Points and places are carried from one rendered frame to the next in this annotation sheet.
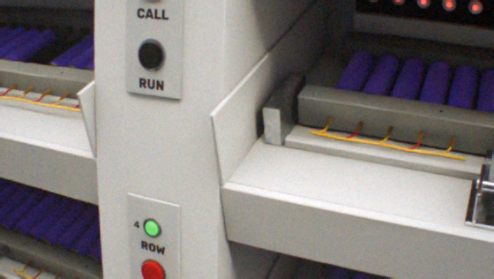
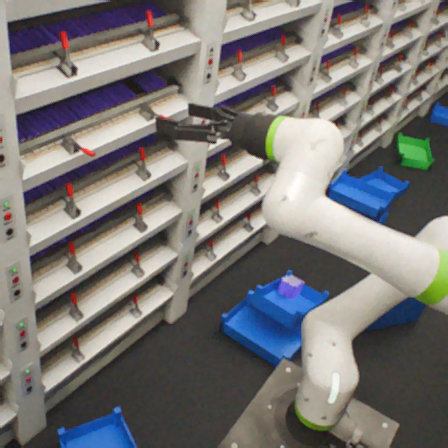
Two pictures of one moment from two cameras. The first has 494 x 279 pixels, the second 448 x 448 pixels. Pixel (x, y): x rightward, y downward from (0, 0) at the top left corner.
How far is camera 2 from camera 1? 170 cm
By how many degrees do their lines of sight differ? 74
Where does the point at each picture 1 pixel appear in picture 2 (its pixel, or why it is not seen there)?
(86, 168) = not seen: hidden behind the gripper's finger
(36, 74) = (161, 94)
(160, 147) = (206, 93)
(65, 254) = (147, 148)
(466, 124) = (225, 64)
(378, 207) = (230, 85)
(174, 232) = not seen: hidden behind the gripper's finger
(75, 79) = (170, 90)
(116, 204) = not seen: hidden behind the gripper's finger
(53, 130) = (177, 105)
